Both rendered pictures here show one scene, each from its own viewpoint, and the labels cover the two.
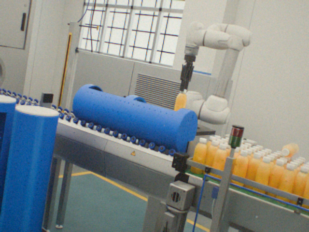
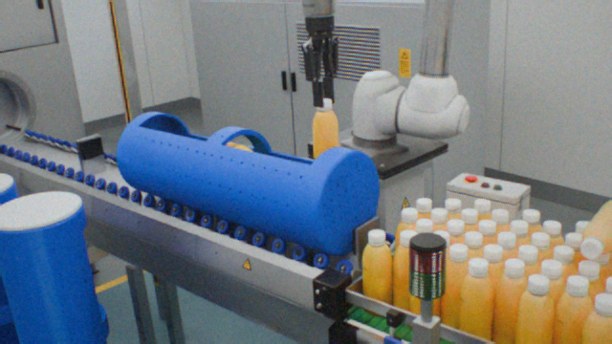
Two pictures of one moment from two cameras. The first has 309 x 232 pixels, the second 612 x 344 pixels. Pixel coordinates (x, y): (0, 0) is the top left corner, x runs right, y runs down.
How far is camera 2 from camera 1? 98 cm
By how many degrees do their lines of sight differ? 16
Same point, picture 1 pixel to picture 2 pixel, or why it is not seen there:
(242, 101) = (525, 23)
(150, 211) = not seen: hidden behind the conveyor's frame
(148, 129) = (260, 214)
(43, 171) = (80, 328)
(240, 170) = (473, 314)
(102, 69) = (234, 27)
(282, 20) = not seen: outside the picture
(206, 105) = (408, 102)
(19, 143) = (12, 289)
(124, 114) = (207, 184)
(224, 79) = (437, 33)
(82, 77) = (207, 47)
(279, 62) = not seen: outside the picture
